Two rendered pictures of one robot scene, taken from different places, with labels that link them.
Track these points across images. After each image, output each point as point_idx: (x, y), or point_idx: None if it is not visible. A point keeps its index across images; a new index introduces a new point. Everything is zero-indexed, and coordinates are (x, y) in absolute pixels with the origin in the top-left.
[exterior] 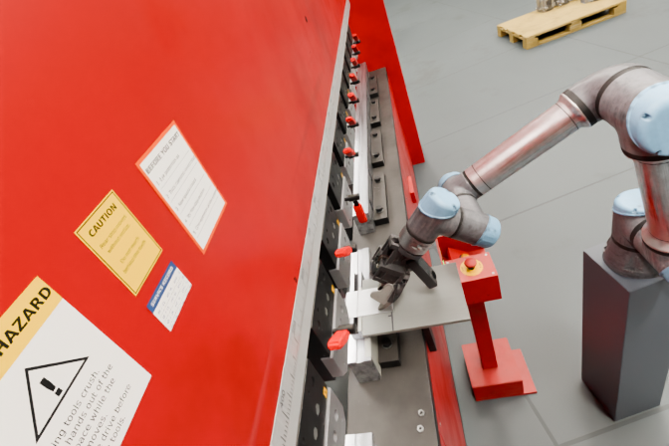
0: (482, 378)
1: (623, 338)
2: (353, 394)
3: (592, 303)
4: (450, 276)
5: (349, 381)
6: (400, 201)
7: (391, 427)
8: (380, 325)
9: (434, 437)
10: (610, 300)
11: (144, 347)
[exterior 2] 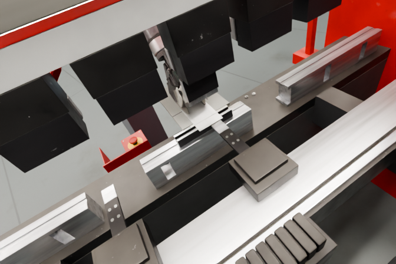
0: None
1: (158, 117)
2: (261, 126)
3: (141, 128)
4: (165, 90)
5: (256, 133)
6: (55, 206)
7: (263, 102)
8: (215, 98)
9: (253, 89)
10: (144, 109)
11: None
